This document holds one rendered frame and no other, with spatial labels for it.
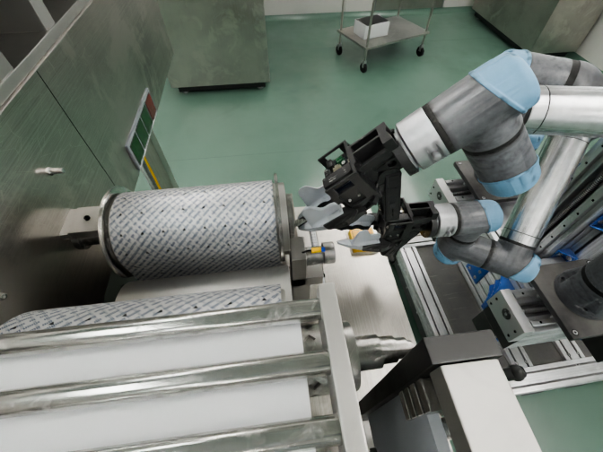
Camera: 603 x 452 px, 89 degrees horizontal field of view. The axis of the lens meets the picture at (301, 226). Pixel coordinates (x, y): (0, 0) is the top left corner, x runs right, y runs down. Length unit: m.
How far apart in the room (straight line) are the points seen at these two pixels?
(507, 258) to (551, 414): 1.26
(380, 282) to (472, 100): 0.56
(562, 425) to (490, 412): 1.79
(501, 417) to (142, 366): 0.22
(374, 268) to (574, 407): 1.42
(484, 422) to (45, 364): 0.28
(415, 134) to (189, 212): 0.33
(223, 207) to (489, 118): 0.36
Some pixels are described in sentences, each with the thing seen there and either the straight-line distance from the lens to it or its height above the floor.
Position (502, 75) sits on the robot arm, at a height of 1.48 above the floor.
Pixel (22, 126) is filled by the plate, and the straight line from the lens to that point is 0.56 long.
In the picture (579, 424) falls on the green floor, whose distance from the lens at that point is 2.08.
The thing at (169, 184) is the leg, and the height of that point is 0.62.
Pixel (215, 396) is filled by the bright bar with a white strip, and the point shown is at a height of 1.44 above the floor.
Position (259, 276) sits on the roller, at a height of 1.23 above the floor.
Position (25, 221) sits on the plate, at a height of 1.34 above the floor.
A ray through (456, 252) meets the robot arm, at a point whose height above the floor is 1.02.
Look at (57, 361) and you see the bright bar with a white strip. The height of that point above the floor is 1.44.
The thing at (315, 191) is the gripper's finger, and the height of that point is 1.28.
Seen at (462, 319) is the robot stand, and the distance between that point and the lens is 1.72.
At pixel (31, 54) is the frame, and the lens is 0.63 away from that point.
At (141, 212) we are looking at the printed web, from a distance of 0.50.
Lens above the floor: 1.65
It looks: 53 degrees down
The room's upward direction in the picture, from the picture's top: straight up
